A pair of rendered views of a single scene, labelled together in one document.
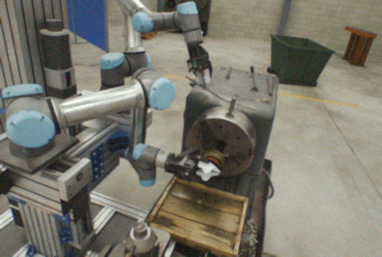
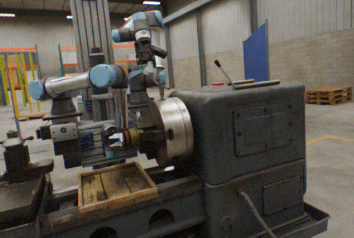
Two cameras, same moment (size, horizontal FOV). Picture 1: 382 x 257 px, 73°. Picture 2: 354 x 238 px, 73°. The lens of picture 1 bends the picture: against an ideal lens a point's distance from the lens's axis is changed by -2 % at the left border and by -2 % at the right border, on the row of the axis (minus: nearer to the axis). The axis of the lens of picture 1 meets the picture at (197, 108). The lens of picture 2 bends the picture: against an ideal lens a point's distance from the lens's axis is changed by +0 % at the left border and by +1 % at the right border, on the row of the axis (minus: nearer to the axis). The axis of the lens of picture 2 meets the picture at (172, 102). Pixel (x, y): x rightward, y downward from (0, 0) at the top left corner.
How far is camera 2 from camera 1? 1.21 m
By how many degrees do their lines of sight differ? 54
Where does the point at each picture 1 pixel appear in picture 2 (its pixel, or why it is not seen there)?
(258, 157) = (205, 156)
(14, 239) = not seen: hidden behind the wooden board
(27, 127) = (32, 86)
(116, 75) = (133, 83)
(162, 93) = (97, 73)
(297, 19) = not seen: outside the picture
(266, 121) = (201, 110)
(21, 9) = (79, 43)
